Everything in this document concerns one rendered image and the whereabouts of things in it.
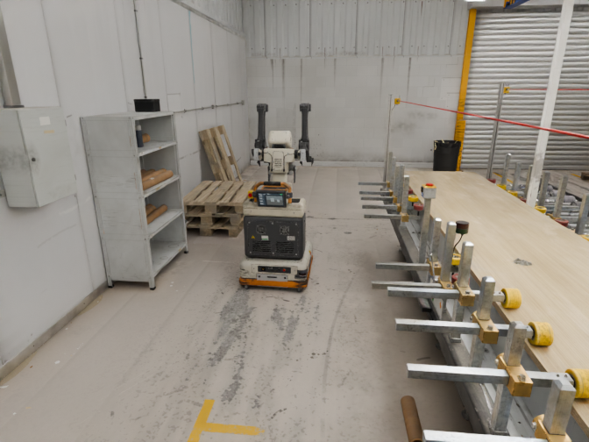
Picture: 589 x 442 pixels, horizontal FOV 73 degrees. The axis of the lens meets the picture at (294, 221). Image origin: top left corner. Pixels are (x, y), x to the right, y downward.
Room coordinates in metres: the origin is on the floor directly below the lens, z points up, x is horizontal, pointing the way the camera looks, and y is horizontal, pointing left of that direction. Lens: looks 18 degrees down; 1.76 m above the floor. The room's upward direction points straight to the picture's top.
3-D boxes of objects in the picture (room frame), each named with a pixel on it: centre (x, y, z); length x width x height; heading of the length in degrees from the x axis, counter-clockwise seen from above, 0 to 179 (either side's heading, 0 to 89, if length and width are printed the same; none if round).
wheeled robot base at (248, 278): (3.57, 0.16, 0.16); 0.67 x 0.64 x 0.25; 173
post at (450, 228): (1.75, -0.73, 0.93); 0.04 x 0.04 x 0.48; 84
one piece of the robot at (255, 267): (3.24, 0.18, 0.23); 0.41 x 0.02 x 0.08; 83
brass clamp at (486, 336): (1.23, -0.68, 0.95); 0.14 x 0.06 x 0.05; 174
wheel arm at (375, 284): (1.73, -0.59, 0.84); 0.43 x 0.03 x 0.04; 84
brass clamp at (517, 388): (0.98, -0.65, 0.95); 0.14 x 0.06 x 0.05; 174
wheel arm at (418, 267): (1.97, -0.66, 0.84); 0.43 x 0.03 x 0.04; 84
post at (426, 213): (2.26, -0.79, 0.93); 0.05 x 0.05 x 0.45; 84
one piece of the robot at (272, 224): (3.48, 0.17, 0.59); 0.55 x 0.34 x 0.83; 83
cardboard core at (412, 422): (1.71, -0.64, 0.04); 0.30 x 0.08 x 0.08; 174
